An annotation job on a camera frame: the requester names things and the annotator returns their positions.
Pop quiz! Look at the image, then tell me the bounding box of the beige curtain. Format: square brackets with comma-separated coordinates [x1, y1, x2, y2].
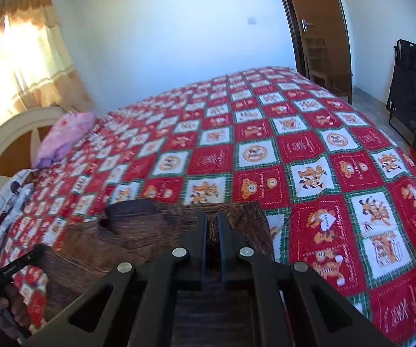
[0, 0, 95, 141]

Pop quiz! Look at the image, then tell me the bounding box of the black folding chair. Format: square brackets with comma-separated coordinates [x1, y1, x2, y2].
[386, 39, 416, 136]

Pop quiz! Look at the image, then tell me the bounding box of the pink pillow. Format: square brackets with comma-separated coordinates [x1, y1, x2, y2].
[34, 112, 96, 169]

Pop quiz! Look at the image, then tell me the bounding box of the grey patterned pillow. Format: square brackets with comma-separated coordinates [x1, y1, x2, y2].
[0, 169, 37, 230]

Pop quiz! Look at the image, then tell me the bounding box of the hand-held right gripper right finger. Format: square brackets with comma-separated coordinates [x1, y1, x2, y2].
[217, 211, 394, 347]

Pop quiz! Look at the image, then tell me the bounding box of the wooden chair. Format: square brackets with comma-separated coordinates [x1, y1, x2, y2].
[302, 31, 353, 104]

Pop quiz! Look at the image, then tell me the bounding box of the red printed bedspread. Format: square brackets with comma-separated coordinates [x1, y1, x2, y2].
[0, 66, 416, 346]

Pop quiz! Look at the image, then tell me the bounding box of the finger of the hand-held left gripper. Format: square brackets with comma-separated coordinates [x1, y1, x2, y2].
[22, 244, 48, 266]

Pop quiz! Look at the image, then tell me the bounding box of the person's left hand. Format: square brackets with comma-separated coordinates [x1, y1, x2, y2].
[0, 284, 32, 337]

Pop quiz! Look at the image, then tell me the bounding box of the brown knitted sweater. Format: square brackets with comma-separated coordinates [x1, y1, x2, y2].
[42, 200, 275, 324]

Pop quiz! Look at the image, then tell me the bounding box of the brown wooden door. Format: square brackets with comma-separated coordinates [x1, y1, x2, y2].
[271, 0, 353, 96]

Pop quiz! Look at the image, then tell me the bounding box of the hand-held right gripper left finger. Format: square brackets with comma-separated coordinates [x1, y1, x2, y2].
[23, 211, 209, 347]

